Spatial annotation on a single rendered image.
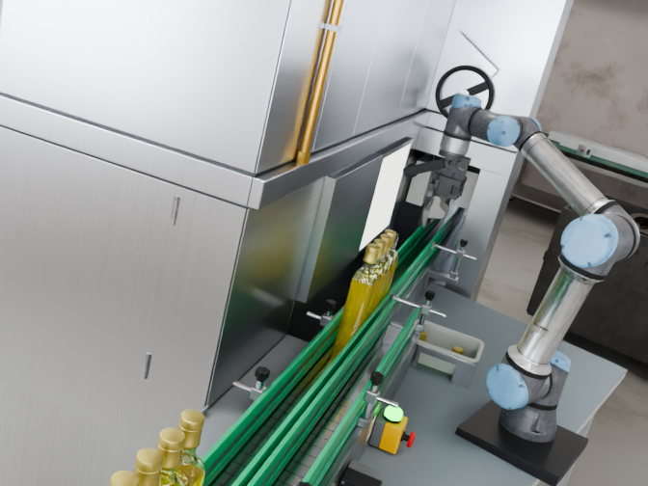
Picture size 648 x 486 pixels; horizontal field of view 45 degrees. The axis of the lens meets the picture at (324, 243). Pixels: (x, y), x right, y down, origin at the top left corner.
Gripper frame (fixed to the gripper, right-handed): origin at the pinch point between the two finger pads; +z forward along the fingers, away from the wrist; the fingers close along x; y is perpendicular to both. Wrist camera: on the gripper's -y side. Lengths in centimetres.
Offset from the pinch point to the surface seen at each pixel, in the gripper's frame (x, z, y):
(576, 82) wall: 661, -13, -10
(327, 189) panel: -28.0, -7.2, -20.3
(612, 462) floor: 148, 123, 88
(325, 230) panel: -26.4, 3.7, -18.8
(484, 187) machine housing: 88, 5, 2
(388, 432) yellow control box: -42, 41, 13
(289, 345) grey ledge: -34, 34, -18
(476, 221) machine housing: 88, 18, 3
